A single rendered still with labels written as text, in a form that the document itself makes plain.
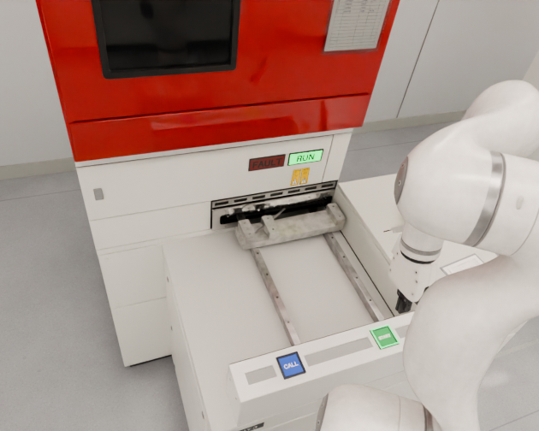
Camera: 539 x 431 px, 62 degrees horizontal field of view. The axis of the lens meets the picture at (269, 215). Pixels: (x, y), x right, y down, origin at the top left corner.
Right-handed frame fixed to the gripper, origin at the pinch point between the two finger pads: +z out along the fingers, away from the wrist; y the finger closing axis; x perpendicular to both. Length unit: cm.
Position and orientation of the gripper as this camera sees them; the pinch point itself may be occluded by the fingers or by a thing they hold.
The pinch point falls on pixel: (404, 304)
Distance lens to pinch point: 110.5
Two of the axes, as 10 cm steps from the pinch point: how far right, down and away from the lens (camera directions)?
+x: 9.3, -1.7, 3.2
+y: 3.6, 5.2, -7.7
